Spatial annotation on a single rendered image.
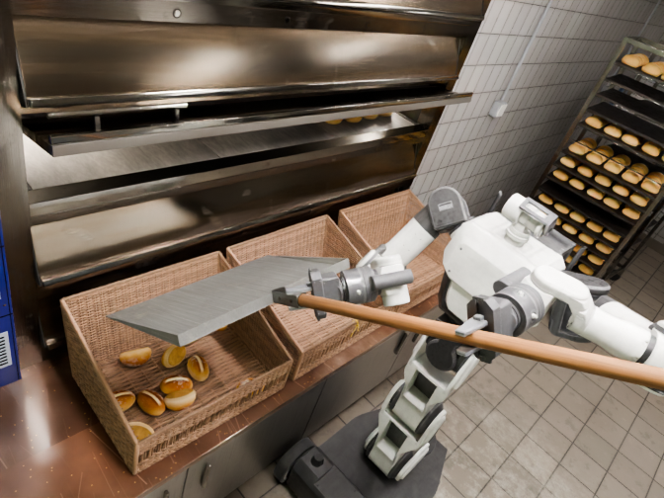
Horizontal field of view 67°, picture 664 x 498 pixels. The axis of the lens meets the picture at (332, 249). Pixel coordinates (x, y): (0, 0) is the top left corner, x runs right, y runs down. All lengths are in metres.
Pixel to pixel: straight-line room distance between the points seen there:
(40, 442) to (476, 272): 1.28
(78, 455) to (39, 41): 1.06
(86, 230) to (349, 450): 1.37
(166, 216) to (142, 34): 0.57
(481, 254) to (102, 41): 1.04
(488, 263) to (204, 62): 0.92
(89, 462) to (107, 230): 0.65
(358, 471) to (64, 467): 1.12
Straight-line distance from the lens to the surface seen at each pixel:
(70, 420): 1.72
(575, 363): 0.85
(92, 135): 1.23
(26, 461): 1.66
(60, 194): 1.48
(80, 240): 1.58
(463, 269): 1.38
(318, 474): 2.12
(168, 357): 1.76
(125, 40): 1.37
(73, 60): 1.32
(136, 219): 1.63
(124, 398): 1.67
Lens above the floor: 2.01
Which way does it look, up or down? 35 degrees down
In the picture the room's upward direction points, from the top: 20 degrees clockwise
